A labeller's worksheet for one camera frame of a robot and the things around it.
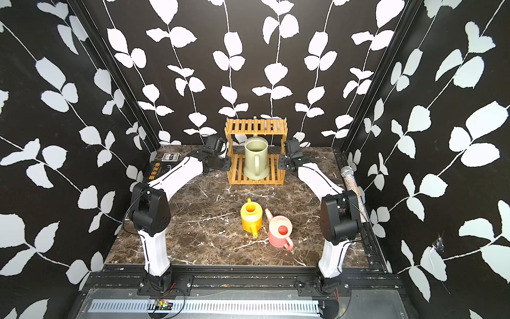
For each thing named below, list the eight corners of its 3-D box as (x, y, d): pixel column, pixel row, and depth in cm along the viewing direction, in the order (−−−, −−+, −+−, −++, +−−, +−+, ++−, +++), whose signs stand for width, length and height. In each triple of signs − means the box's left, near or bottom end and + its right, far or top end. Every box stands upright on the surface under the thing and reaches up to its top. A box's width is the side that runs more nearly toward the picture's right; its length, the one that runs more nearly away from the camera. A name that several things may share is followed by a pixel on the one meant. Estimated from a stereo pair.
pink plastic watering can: (265, 252, 84) (266, 242, 75) (265, 220, 93) (266, 209, 84) (290, 252, 84) (294, 242, 75) (287, 220, 93) (290, 209, 84)
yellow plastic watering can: (236, 225, 92) (233, 214, 82) (250, 209, 97) (249, 197, 88) (255, 239, 87) (254, 229, 78) (268, 222, 93) (269, 210, 84)
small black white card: (162, 161, 117) (161, 159, 115) (165, 155, 120) (164, 152, 118) (178, 161, 117) (177, 159, 115) (181, 155, 120) (179, 152, 118)
